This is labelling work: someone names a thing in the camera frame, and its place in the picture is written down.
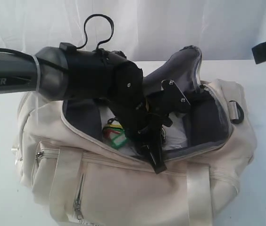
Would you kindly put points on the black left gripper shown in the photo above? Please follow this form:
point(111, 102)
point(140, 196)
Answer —
point(152, 152)

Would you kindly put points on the colourful key tag bunch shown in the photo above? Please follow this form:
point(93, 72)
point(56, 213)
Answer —
point(119, 131)

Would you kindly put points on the beige duffel bag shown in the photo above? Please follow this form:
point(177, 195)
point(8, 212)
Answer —
point(63, 157)

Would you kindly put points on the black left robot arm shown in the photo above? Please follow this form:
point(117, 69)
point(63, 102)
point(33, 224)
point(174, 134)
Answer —
point(69, 72)

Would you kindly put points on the white backdrop curtain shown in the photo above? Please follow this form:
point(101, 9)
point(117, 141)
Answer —
point(145, 30)

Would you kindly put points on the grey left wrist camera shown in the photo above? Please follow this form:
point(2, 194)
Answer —
point(169, 99)

